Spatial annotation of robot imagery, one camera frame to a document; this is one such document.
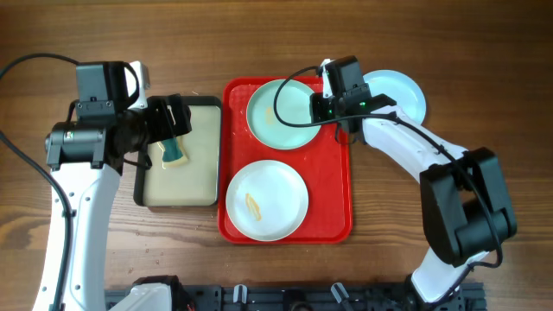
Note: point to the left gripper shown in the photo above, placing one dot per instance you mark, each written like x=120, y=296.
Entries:
x=168, y=119

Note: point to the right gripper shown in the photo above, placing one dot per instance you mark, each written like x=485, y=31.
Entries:
x=322, y=109

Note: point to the green and yellow sponge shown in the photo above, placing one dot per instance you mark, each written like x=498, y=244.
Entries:
x=173, y=153

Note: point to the light blue plate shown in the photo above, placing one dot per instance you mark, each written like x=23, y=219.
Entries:
x=400, y=87

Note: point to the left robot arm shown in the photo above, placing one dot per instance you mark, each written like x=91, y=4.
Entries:
x=86, y=178

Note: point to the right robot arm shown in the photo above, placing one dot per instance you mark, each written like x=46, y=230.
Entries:
x=467, y=211

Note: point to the red plastic tray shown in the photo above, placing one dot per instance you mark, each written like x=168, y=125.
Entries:
x=323, y=164

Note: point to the black tray with soapy water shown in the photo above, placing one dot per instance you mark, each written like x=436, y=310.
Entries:
x=194, y=180

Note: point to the white plate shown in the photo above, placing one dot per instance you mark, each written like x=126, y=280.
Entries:
x=267, y=200

